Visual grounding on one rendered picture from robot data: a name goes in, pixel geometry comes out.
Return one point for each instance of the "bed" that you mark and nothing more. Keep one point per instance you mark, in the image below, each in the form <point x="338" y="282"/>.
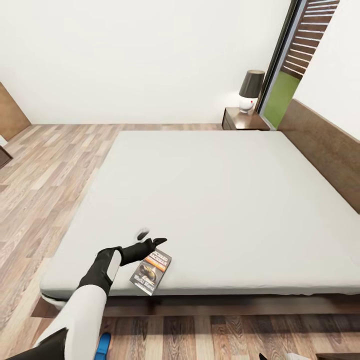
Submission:
<point x="256" y="222"/>

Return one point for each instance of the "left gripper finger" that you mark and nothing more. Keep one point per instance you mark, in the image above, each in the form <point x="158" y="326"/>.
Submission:
<point x="158" y="241"/>

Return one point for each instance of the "table lamp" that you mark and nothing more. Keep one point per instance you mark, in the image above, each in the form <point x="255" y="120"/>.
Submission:
<point x="251" y="89"/>

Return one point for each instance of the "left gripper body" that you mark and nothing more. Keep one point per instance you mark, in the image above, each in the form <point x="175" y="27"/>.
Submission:
<point x="143" y="250"/>

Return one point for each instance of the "hardback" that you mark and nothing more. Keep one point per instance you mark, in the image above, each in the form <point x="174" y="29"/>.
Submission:
<point x="151" y="270"/>

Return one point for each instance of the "fixed window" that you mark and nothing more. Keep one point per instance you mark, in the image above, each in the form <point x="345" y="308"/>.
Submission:
<point x="302" y="32"/>

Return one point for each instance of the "sandal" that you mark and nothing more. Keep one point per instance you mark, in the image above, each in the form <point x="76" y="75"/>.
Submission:
<point x="103" y="346"/>

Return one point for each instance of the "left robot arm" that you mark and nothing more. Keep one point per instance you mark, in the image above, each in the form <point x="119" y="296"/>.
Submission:
<point x="73" y="335"/>

